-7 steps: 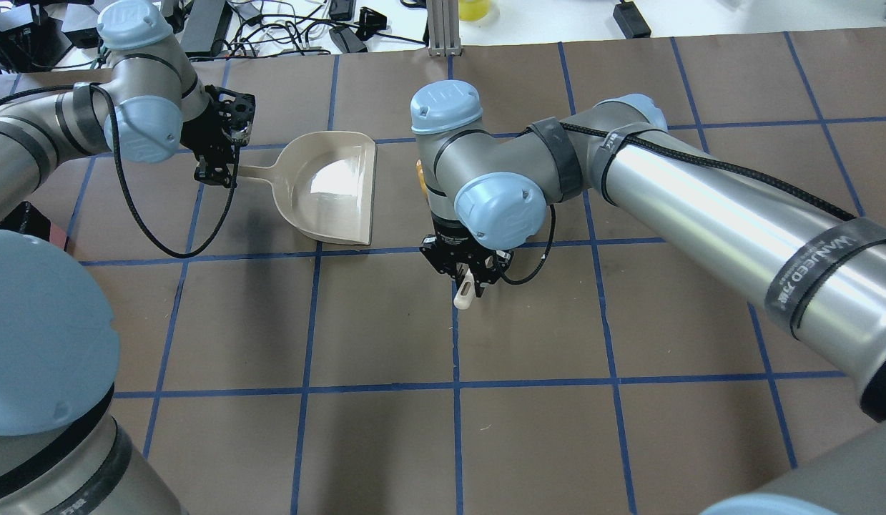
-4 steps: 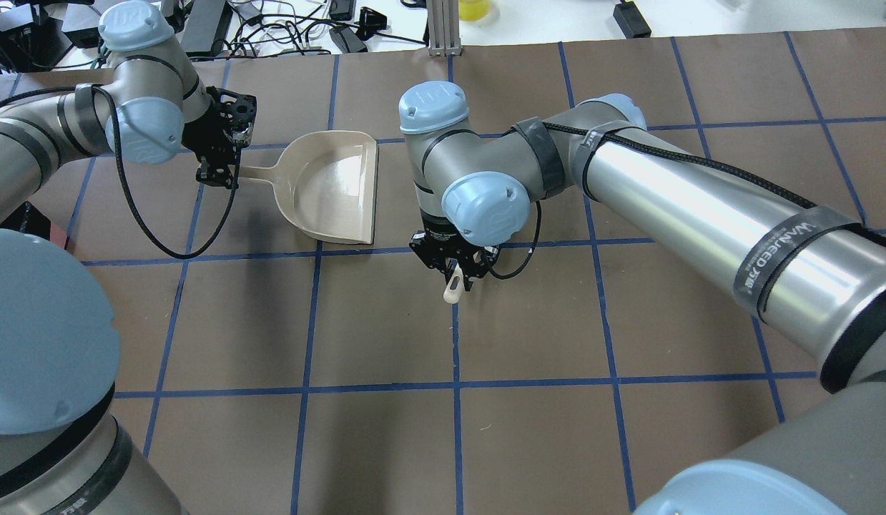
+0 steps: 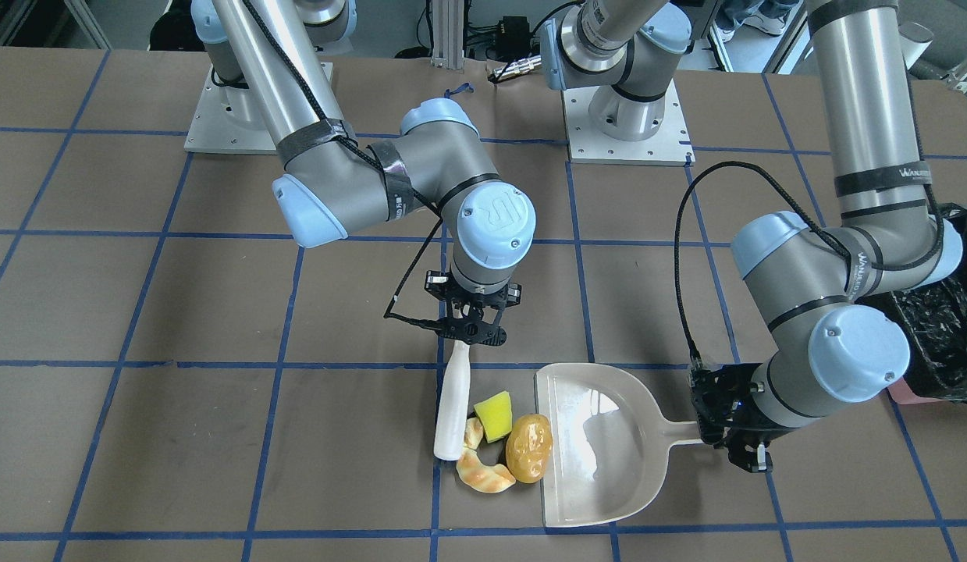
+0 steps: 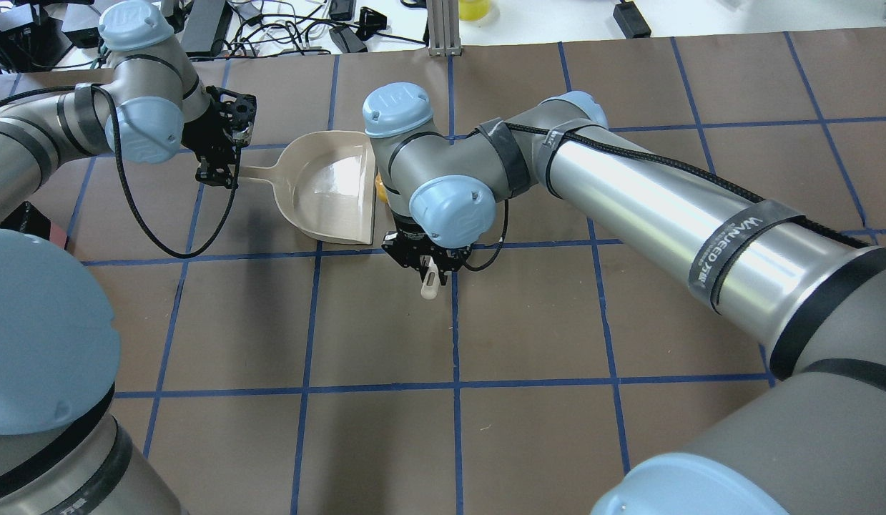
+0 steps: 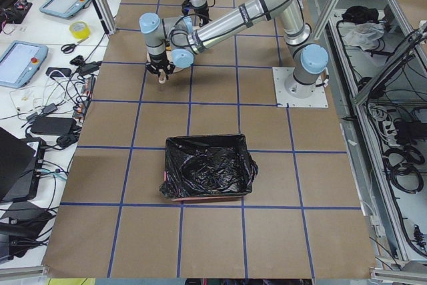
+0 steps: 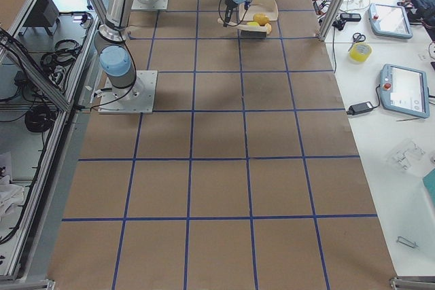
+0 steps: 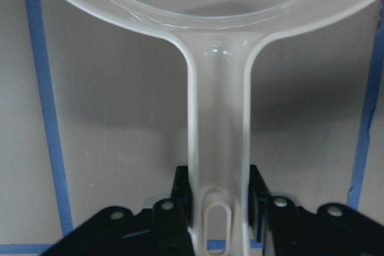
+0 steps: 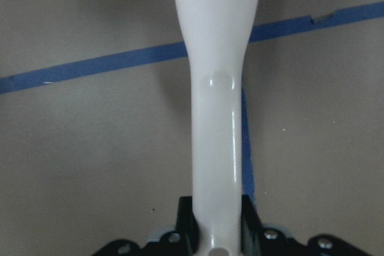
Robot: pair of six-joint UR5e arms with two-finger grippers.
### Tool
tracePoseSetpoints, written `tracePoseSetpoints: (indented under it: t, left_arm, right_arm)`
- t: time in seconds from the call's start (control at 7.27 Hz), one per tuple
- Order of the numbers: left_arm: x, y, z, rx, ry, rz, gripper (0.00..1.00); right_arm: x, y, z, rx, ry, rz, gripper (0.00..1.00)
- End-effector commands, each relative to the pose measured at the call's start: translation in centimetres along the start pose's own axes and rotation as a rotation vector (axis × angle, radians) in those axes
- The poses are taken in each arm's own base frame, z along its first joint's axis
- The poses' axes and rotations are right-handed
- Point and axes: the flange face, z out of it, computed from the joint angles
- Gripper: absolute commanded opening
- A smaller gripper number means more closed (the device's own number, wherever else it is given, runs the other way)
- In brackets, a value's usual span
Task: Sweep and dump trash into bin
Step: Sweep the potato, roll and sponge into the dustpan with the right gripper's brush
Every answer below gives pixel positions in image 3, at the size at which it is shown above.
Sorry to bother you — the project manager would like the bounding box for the brown toy potato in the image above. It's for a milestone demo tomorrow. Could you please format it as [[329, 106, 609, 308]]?
[[505, 414, 553, 483]]

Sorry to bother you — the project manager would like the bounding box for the aluminium frame post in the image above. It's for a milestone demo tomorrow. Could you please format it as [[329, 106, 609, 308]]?
[[429, 0, 466, 71]]

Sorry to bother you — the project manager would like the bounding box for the yellow sponge piece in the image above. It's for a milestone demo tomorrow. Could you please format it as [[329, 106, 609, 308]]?
[[474, 390, 513, 443]]

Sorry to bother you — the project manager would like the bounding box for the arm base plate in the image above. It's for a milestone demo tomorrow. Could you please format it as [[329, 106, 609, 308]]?
[[562, 82, 696, 166], [184, 68, 277, 155]]

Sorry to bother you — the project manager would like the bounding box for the black lined trash bin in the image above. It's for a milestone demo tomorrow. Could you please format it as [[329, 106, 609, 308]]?
[[871, 204, 967, 404]]

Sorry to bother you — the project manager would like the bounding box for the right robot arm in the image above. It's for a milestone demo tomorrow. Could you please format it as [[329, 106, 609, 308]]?
[[191, 1, 536, 346]]

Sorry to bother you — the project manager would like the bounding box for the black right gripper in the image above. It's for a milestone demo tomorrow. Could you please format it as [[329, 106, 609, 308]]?
[[424, 271, 521, 347]]

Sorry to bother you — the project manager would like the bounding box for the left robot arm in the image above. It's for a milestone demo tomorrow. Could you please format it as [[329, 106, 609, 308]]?
[[677, 1, 962, 473]]

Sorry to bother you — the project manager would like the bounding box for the beige dustpan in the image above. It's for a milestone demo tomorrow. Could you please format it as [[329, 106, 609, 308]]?
[[535, 363, 702, 528]]

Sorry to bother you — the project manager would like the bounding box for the toy croissant piece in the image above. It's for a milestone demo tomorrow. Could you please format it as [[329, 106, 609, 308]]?
[[456, 417, 517, 493]]

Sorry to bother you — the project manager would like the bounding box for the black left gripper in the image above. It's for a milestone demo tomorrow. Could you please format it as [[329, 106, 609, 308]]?
[[690, 363, 773, 473]]

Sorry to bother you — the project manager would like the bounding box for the white hand brush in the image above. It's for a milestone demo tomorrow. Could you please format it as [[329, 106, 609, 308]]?
[[433, 340, 471, 461]]

